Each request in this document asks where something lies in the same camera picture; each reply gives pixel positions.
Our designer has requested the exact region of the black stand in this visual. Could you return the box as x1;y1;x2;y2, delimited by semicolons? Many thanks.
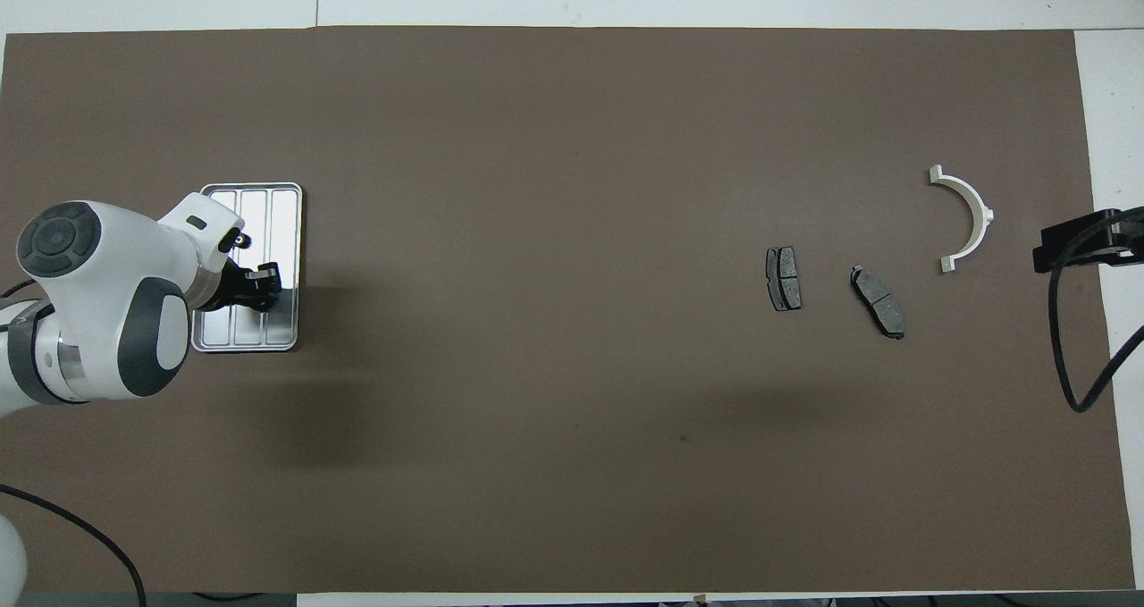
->
1031;207;1144;275

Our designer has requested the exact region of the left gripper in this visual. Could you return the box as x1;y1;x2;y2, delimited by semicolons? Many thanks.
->
198;257;284;314

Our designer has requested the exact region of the black cable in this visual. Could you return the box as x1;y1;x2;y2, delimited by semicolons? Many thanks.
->
1047;214;1144;414
0;485;148;607

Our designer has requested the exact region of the silver metal tray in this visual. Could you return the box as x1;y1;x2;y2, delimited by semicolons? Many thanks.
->
189;182;304;353

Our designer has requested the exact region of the dark grey brake pad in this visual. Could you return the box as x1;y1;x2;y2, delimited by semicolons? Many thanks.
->
849;265;907;341
765;246;803;313

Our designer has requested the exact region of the white half-ring bearing shell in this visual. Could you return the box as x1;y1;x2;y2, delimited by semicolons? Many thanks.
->
927;165;996;274

